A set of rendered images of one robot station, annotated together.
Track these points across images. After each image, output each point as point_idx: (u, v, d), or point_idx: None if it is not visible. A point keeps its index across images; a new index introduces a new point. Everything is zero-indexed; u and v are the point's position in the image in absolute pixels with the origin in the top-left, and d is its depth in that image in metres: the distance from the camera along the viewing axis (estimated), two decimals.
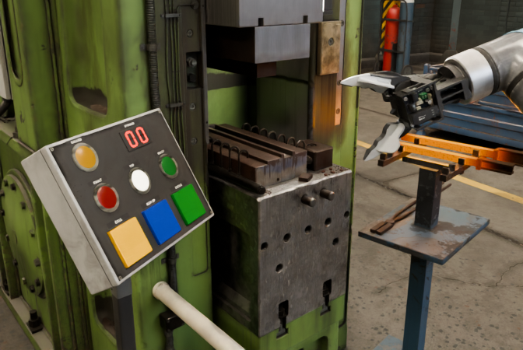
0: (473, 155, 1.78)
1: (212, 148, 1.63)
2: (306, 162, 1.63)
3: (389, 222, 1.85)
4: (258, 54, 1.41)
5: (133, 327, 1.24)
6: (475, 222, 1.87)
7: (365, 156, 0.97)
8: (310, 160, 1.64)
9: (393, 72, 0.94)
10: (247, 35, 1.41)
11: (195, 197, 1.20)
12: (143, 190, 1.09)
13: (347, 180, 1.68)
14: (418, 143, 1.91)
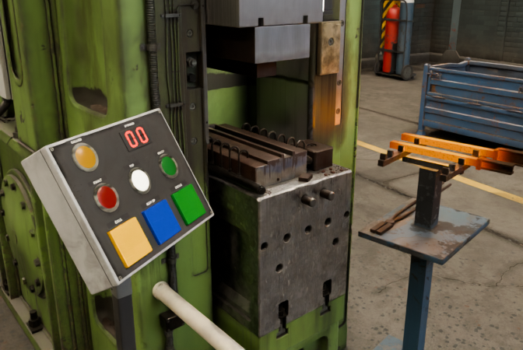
0: (473, 155, 1.78)
1: (212, 148, 1.63)
2: (306, 162, 1.63)
3: (389, 222, 1.85)
4: (258, 54, 1.41)
5: (133, 327, 1.24)
6: (475, 222, 1.87)
7: None
8: (310, 160, 1.64)
9: None
10: (247, 35, 1.41)
11: (195, 197, 1.20)
12: (143, 190, 1.09)
13: (347, 180, 1.68)
14: (418, 143, 1.91)
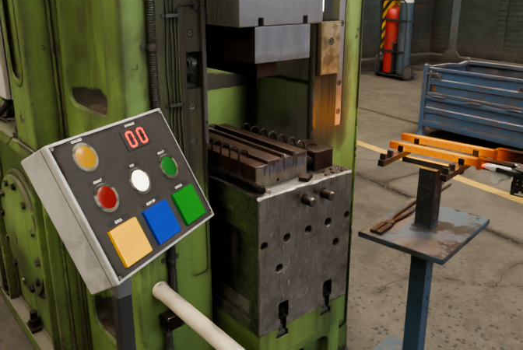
0: (473, 155, 1.78)
1: (212, 148, 1.63)
2: (306, 162, 1.63)
3: (389, 222, 1.85)
4: (258, 54, 1.41)
5: (133, 327, 1.24)
6: (475, 222, 1.87)
7: (486, 164, 1.67)
8: (310, 160, 1.64)
9: (508, 175, 1.58)
10: (247, 35, 1.41)
11: (195, 197, 1.20)
12: (143, 190, 1.09)
13: (347, 180, 1.68)
14: (418, 143, 1.91)
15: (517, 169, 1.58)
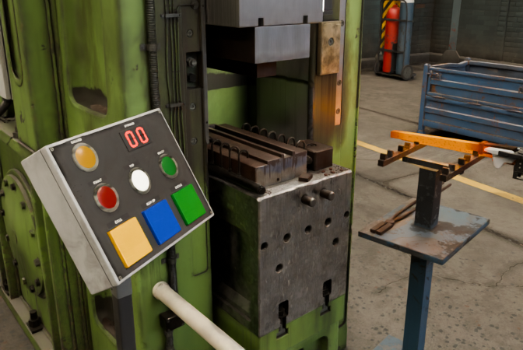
0: (473, 155, 1.78)
1: (212, 148, 1.63)
2: (306, 162, 1.63)
3: (389, 222, 1.85)
4: (258, 54, 1.41)
5: (133, 327, 1.24)
6: (475, 222, 1.87)
7: (488, 148, 1.66)
8: (310, 160, 1.64)
9: (510, 158, 1.57)
10: (247, 35, 1.41)
11: (195, 197, 1.20)
12: (143, 190, 1.09)
13: (347, 180, 1.68)
14: (418, 143, 1.91)
15: (520, 152, 1.56)
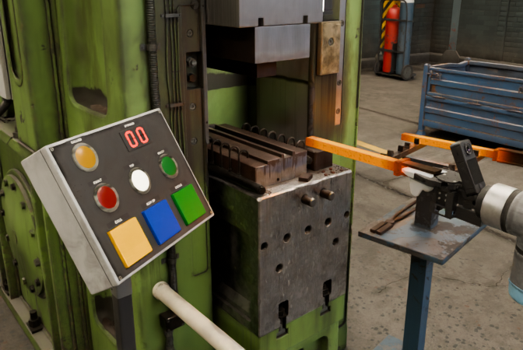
0: None
1: (212, 148, 1.63)
2: (306, 162, 1.63)
3: (389, 222, 1.85)
4: (258, 54, 1.41)
5: (133, 327, 1.24)
6: None
7: None
8: (310, 160, 1.64)
9: (426, 184, 1.16)
10: (247, 35, 1.41)
11: (195, 197, 1.20)
12: (143, 190, 1.09)
13: (347, 180, 1.68)
14: (418, 143, 1.91)
15: (439, 178, 1.15)
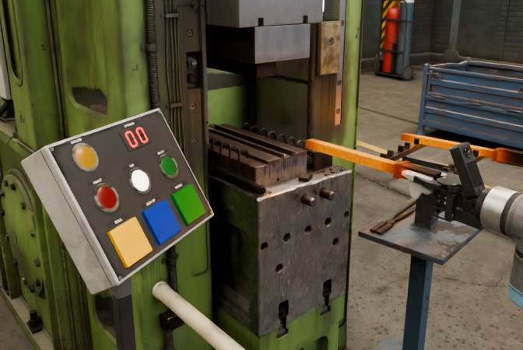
0: (473, 155, 1.78)
1: (212, 148, 1.63)
2: (306, 162, 1.63)
3: (389, 222, 1.85)
4: (258, 54, 1.41)
5: (133, 327, 1.24)
6: None
7: None
8: (310, 160, 1.64)
9: (426, 187, 1.16)
10: (247, 35, 1.41)
11: (195, 197, 1.20)
12: (143, 190, 1.09)
13: (347, 180, 1.68)
14: (418, 143, 1.91)
15: (439, 180, 1.15)
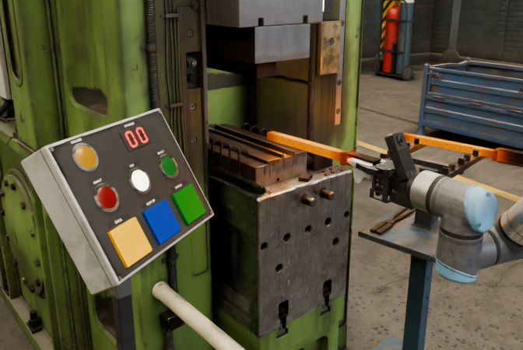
0: (473, 155, 1.78)
1: (212, 148, 1.63)
2: (306, 162, 1.63)
3: (389, 222, 1.85)
4: (258, 54, 1.41)
5: (133, 327, 1.24)
6: None
7: None
8: (310, 160, 1.64)
9: (365, 173, 1.29)
10: (247, 35, 1.41)
11: (195, 197, 1.20)
12: (143, 190, 1.09)
13: (347, 180, 1.68)
14: (418, 143, 1.91)
15: (377, 166, 1.28)
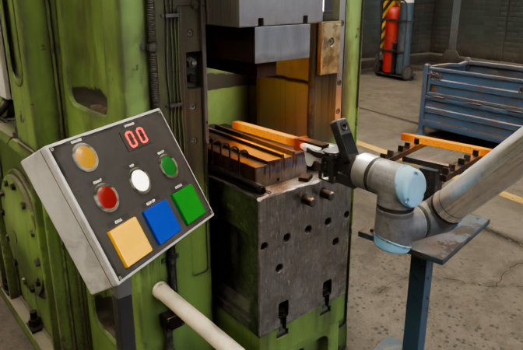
0: (473, 155, 1.78)
1: (212, 148, 1.63)
2: (306, 162, 1.63)
3: None
4: (258, 54, 1.41)
5: (133, 327, 1.24)
6: (475, 222, 1.87)
7: None
8: None
9: (314, 155, 1.42)
10: (247, 35, 1.41)
11: (195, 197, 1.20)
12: (143, 190, 1.09)
13: None
14: (418, 143, 1.91)
15: (324, 150, 1.41)
